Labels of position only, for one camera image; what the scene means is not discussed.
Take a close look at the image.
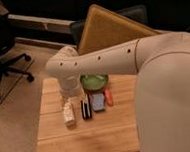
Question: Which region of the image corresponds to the small white plastic bottle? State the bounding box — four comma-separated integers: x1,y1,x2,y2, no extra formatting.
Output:
62,100,75,126

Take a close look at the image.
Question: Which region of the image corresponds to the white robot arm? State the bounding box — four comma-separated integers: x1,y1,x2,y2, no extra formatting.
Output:
45,32,190,152

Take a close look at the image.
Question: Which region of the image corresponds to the green ceramic bowl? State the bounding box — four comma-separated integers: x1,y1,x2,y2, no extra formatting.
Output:
80,74,109,92

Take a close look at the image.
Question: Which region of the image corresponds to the orange carrot toy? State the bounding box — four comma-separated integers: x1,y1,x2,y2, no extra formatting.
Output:
104,88,113,106

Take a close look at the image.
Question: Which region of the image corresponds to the blue sponge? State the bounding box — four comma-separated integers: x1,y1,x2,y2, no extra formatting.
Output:
92,93,105,112

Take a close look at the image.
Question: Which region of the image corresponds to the black white striped eraser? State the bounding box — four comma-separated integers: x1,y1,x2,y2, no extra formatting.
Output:
81,95,92,120

